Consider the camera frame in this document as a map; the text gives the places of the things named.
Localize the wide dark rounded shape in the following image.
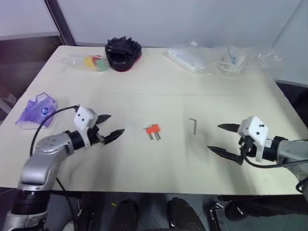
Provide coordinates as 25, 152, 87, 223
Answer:
225, 199, 308, 222

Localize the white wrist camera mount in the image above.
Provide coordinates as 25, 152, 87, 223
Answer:
237, 116, 270, 163
73, 105, 99, 147

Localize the green plastic piece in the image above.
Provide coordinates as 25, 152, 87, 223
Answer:
95, 60, 108, 73

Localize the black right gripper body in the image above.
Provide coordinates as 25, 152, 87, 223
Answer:
236, 136, 257, 166

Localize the black box device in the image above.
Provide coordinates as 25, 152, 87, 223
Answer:
208, 202, 227, 231

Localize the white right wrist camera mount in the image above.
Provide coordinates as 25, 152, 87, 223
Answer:
237, 116, 270, 163

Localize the purple plastic bag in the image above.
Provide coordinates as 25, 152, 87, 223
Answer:
14, 92, 59, 131

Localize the clear bag white box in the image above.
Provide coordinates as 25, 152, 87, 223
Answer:
165, 41, 213, 74

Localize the red hex key holder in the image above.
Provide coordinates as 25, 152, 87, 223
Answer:
143, 123, 161, 135

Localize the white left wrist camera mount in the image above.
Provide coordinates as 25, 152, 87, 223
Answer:
73, 105, 99, 147

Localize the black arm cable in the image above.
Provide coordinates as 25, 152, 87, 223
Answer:
239, 141, 308, 168
29, 104, 80, 157

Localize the dark vertical post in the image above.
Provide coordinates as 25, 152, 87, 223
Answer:
44, 0, 79, 47

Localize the clear bag of coloured pieces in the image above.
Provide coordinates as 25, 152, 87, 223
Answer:
57, 53, 109, 73

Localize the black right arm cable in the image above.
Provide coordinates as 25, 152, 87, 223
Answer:
239, 141, 308, 168

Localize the crumpled clear plastic bag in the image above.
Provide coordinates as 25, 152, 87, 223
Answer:
211, 44, 283, 77

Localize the black folded fabric bag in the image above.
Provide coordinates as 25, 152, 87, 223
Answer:
104, 35, 142, 72

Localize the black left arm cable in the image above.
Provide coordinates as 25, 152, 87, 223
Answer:
29, 104, 80, 157

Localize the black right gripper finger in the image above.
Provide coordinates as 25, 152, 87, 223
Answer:
217, 123, 242, 133
207, 145, 243, 165

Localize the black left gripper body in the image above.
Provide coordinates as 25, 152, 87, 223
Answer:
86, 124, 105, 146

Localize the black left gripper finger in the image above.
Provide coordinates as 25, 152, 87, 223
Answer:
95, 114, 112, 126
103, 128, 126, 146

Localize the yellow plastic piece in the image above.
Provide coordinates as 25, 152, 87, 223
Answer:
83, 56, 95, 68

